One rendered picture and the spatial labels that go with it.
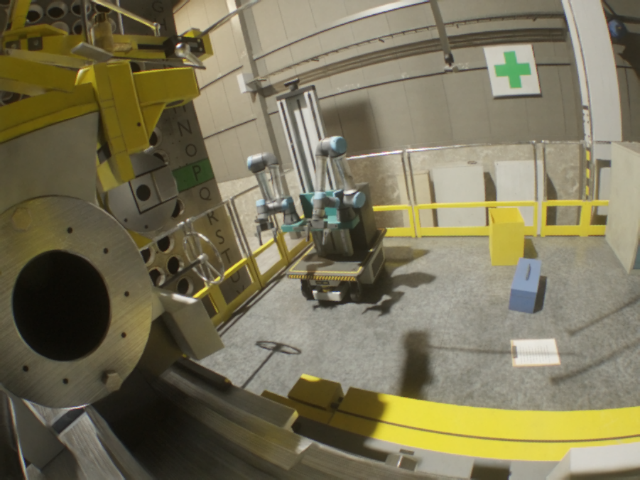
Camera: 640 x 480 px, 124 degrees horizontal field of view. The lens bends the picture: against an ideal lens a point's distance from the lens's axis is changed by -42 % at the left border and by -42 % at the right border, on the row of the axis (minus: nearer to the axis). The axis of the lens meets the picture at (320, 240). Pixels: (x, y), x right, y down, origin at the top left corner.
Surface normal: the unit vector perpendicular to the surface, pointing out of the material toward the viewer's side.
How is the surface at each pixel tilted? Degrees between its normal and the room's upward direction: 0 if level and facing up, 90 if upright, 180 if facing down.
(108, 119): 90
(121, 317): 90
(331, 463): 0
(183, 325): 90
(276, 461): 0
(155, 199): 90
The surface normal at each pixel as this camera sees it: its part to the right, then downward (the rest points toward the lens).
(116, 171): -0.47, 0.44
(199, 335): 0.55, 0.19
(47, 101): 0.85, 0.00
